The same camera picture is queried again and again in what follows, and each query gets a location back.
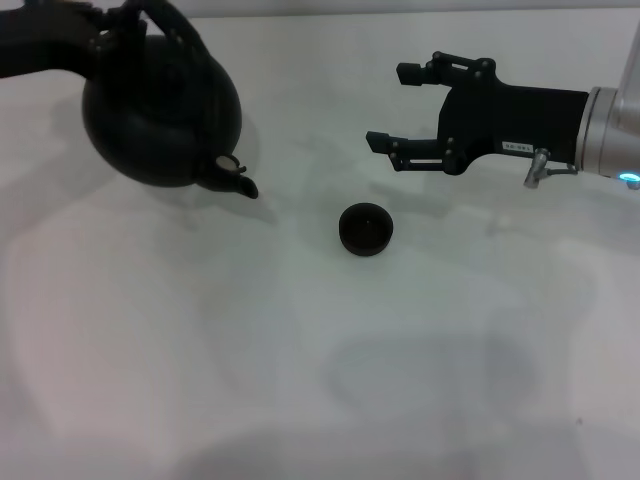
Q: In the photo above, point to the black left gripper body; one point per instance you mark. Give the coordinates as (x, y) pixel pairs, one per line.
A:
(40, 40)

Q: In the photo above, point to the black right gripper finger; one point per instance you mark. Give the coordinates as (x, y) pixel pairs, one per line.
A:
(460, 65)
(425, 149)

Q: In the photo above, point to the black round teapot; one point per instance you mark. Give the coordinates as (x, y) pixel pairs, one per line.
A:
(160, 125)

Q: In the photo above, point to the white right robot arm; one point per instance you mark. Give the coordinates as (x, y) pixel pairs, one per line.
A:
(615, 135)

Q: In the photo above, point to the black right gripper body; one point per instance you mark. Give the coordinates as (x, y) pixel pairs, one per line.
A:
(510, 117)

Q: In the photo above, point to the small dark teacup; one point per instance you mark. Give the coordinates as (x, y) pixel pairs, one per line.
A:
(366, 230)

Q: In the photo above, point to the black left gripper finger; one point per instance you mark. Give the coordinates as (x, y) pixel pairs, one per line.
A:
(105, 7)
(120, 35)

